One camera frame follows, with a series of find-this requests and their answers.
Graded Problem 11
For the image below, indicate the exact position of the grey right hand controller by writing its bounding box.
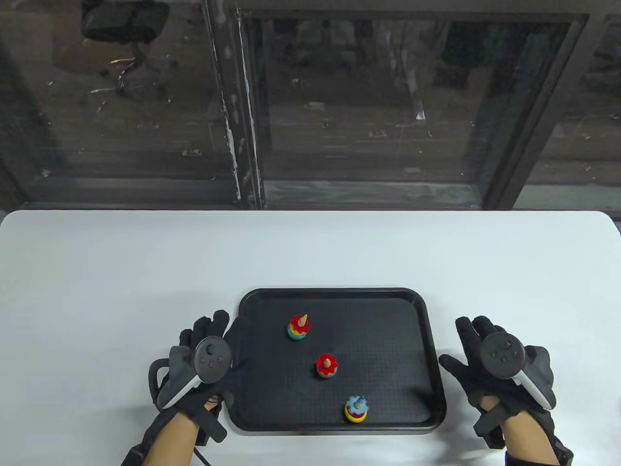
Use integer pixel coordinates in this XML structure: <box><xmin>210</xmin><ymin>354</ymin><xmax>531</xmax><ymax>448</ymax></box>
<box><xmin>479</xmin><ymin>332</ymin><xmax>556</xmax><ymax>411</ymax></box>

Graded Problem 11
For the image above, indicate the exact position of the red yellow teal small top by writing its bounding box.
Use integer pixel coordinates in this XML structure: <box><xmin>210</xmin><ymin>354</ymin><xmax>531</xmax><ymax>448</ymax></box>
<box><xmin>287</xmin><ymin>313</ymin><xmax>311</xmax><ymax>341</ymax></box>

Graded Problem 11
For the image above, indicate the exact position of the black plastic tray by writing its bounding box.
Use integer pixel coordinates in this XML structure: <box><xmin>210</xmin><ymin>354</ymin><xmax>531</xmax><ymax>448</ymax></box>
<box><xmin>238</xmin><ymin>287</ymin><xmax>447</xmax><ymax>436</ymax></box>

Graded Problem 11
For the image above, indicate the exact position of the red blue small top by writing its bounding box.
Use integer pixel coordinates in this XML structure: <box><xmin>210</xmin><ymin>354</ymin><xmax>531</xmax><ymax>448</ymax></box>
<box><xmin>316</xmin><ymin>353</ymin><xmax>339</xmax><ymax>381</ymax></box>

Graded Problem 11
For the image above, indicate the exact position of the person's right hand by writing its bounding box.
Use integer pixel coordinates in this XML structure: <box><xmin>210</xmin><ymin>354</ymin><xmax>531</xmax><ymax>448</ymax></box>
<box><xmin>438</xmin><ymin>316</ymin><xmax>556</xmax><ymax>424</ymax></box>

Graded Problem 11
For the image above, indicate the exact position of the person's left hand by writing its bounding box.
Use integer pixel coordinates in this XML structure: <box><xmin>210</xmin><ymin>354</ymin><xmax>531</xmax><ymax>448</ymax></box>
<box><xmin>167</xmin><ymin>310</ymin><xmax>248</xmax><ymax>430</ymax></box>

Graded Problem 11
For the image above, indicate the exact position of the black wrist strap mount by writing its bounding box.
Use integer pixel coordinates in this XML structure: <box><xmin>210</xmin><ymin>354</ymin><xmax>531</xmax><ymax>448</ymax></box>
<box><xmin>473</xmin><ymin>407</ymin><xmax>506</xmax><ymax>448</ymax></box>
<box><xmin>196</xmin><ymin>410</ymin><xmax>228</xmax><ymax>446</ymax></box>

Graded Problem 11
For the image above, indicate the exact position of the black office chair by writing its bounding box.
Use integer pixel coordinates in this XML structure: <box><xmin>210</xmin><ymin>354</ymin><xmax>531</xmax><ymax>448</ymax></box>
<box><xmin>82</xmin><ymin>0</ymin><xmax>170</xmax><ymax>95</ymax></box>

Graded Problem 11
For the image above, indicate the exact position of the grey hand controller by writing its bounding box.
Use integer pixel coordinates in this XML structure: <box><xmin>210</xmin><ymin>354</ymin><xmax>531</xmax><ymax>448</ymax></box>
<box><xmin>479</xmin><ymin>332</ymin><xmax>556</xmax><ymax>411</ymax></box>
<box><xmin>156</xmin><ymin>336</ymin><xmax>233</xmax><ymax>410</ymax></box>

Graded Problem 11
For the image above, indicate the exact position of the dark metal window frame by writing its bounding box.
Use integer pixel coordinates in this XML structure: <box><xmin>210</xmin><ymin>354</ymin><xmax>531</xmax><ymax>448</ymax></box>
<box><xmin>201</xmin><ymin>0</ymin><xmax>621</xmax><ymax>212</ymax></box>

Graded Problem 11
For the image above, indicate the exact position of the blue yellow small top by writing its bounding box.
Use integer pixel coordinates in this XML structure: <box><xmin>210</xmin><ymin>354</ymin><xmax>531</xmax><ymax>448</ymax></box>
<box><xmin>344</xmin><ymin>395</ymin><xmax>369</xmax><ymax>424</ymax></box>

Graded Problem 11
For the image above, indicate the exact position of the grey left hand controller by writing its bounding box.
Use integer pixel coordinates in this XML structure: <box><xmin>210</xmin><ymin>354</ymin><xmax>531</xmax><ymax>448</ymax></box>
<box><xmin>156</xmin><ymin>336</ymin><xmax>233</xmax><ymax>410</ymax></box>

